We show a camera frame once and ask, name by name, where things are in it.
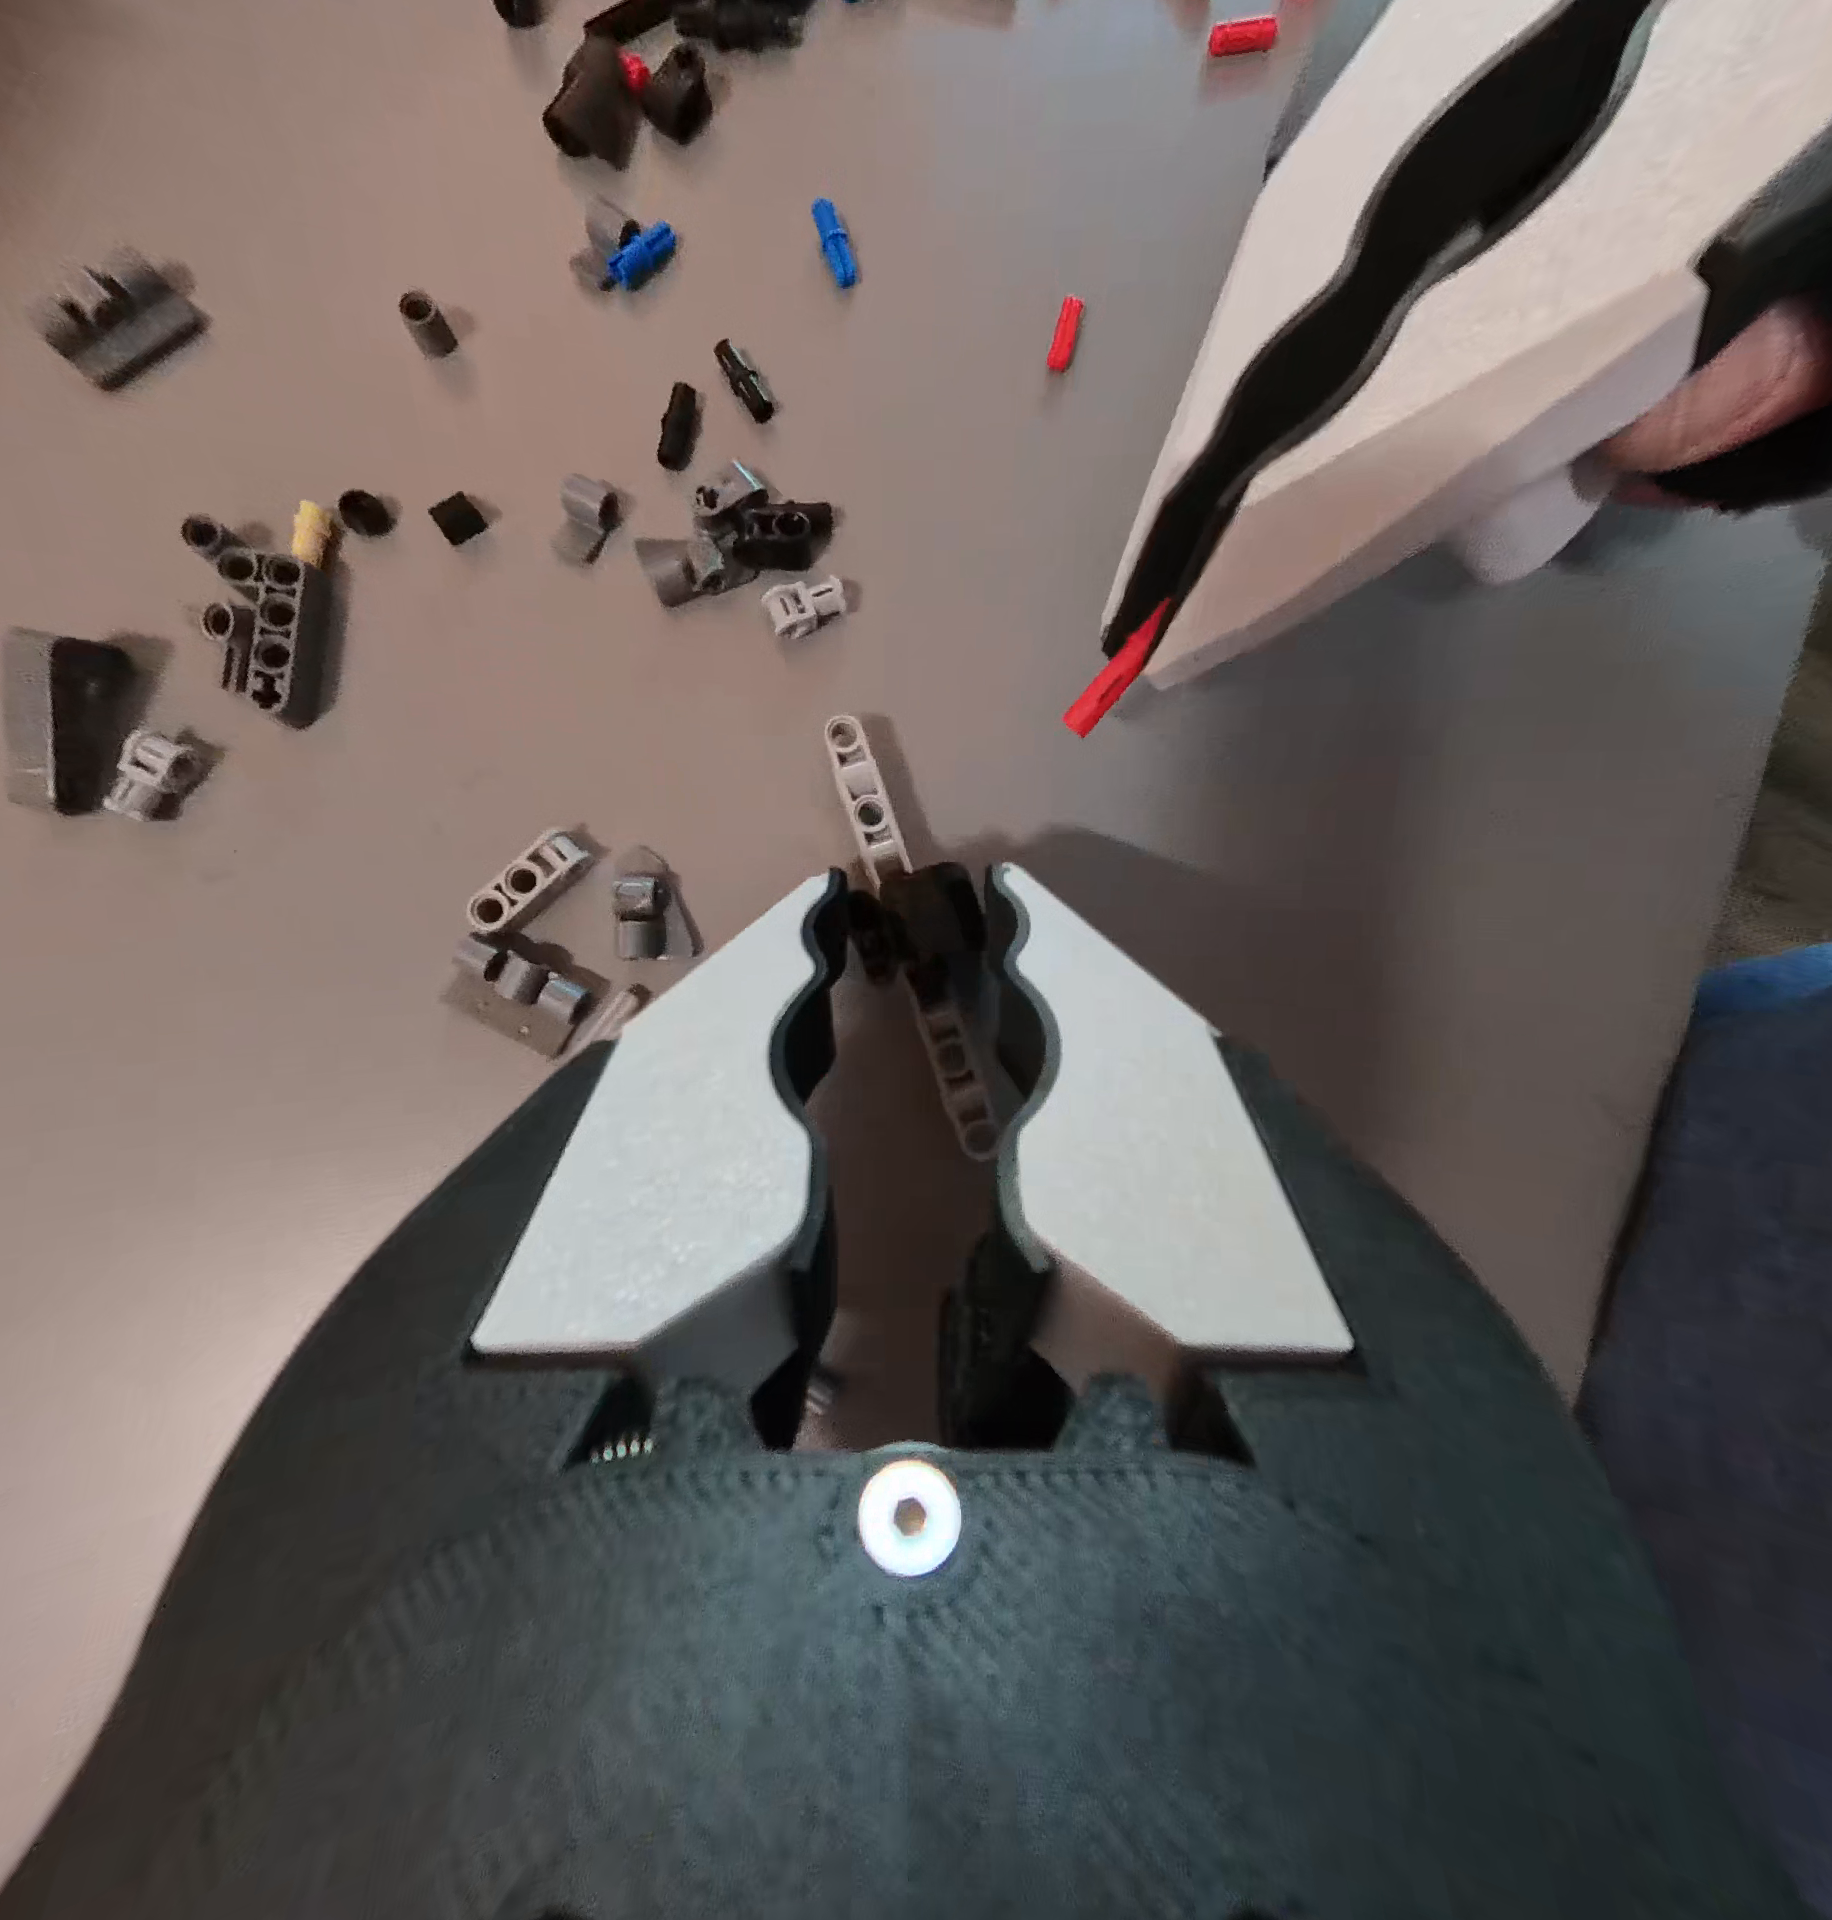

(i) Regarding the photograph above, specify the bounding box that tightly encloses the long light grey lego beam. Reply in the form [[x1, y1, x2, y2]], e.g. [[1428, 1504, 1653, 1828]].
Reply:
[[823, 709, 1017, 1159]]

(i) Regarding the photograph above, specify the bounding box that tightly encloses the person's right hand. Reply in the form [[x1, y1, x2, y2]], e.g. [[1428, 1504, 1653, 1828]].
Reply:
[[1597, 300, 1832, 486]]

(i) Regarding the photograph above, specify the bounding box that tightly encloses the dark grey curved lego brick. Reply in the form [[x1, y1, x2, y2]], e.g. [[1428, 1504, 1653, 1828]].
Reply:
[[0, 627, 139, 820]]

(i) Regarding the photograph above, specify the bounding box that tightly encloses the blue pin with grey connector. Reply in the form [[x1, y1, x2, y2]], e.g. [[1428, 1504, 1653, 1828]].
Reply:
[[574, 200, 681, 297]]

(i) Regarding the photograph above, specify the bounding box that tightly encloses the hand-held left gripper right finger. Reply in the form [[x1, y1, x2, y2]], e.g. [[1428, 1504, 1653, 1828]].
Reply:
[[992, 867, 1354, 1444]]

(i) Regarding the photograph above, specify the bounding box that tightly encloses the dark grey angled lego beam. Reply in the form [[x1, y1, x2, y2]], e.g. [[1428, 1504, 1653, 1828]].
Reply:
[[179, 509, 346, 732]]

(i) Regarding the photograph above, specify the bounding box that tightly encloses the grey double lego connector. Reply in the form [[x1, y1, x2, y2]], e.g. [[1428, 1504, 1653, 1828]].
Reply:
[[30, 250, 213, 397]]

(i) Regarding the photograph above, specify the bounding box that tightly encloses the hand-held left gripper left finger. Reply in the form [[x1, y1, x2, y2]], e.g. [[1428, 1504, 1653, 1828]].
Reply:
[[474, 873, 854, 1444]]

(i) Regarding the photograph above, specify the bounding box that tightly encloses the small grey black brick assembly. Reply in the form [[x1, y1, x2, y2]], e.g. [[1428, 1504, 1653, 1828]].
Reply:
[[837, 863, 998, 995]]

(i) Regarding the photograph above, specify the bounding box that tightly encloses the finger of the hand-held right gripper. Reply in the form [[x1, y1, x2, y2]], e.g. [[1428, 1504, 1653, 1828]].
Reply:
[[1149, 0, 1832, 691], [1103, 0, 1666, 655]]

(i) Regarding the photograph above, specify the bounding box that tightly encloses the red lego axle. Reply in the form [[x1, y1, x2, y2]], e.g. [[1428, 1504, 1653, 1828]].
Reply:
[[1067, 601, 1176, 739]]

